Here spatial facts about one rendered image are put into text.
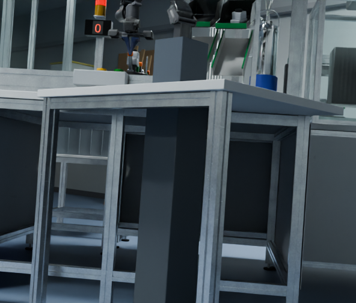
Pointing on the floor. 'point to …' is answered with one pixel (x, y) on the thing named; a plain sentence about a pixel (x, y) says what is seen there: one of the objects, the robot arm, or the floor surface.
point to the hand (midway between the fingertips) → (130, 47)
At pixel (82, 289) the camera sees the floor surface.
